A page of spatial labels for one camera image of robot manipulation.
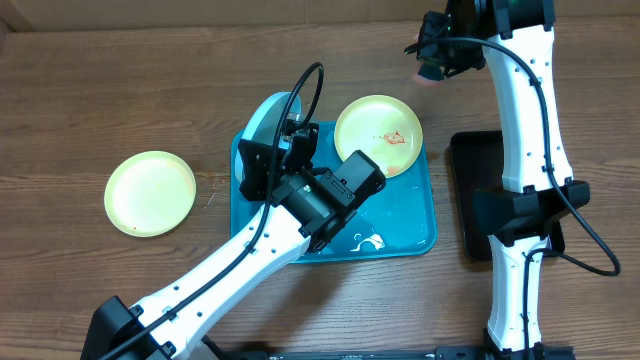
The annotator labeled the orange and dark green sponge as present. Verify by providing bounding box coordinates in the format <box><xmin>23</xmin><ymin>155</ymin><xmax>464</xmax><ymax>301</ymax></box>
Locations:
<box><xmin>412</xmin><ymin>62</ymin><xmax>444</xmax><ymax>87</ymax></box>

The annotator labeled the yellow-green plate with ketchup swirl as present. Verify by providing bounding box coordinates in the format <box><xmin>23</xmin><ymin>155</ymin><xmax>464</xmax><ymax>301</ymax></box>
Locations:
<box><xmin>104</xmin><ymin>151</ymin><xmax>197</xmax><ymax>238</ymax></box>

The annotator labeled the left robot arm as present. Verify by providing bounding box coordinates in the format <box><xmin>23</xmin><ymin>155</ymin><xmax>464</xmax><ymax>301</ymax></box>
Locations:
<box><xmin>81</xmin><ymin>120</ymin><xmax>385</xmax><ymax>359</ymax></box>

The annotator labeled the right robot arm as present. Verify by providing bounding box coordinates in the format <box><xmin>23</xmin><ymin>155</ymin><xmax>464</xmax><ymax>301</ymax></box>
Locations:
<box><xmin>408</xmin><ymin>0</ymin><xmax>590</xmax><ymax>359</ymax></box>

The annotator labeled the black rectangular tray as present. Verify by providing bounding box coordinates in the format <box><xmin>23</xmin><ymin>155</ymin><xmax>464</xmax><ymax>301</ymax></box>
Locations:
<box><xmin>450</xmin><ymin>131</ymin><xmax>565</xmax><ymax>261</ymax></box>

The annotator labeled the teal plastic tray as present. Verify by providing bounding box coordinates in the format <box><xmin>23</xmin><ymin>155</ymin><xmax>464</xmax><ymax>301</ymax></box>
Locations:
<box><xmin>230</xmin><ymin>122</ymin><xmax>438</xmax><ymax>264</ymax></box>

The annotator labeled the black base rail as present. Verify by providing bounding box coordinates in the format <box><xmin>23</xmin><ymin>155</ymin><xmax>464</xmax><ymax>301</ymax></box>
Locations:
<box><xmin>202</xmin><ymin>336</ymin><xmax>576</xmax><ymax>360</ymax></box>

